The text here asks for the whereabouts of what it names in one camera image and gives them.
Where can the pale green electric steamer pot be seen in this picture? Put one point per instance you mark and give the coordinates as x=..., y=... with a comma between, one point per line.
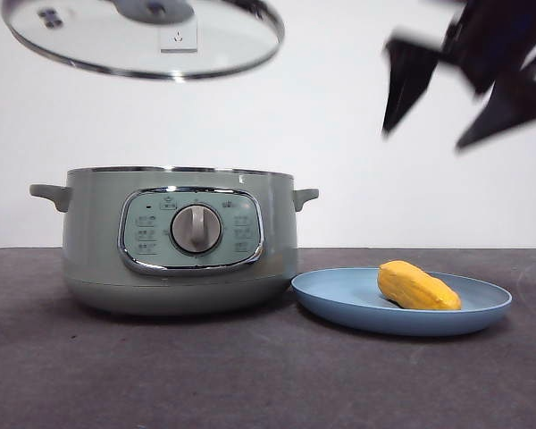
x=94, y=250

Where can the blue round plate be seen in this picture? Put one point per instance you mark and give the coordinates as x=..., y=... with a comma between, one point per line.
x=339, y=299

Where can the yellow corn cob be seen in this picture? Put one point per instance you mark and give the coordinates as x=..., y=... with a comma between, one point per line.
x=417, y=288

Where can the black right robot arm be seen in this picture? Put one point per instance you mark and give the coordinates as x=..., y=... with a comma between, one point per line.
x=496, y=36

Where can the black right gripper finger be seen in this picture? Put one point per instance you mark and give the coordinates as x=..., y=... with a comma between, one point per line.
x=408, y=71
x=513, y=107

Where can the glass lid with green knob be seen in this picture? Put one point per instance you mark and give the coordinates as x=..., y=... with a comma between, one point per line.
x=94, y=40

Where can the white wall socket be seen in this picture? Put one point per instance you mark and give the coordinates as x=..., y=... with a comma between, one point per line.
x=178, y=40

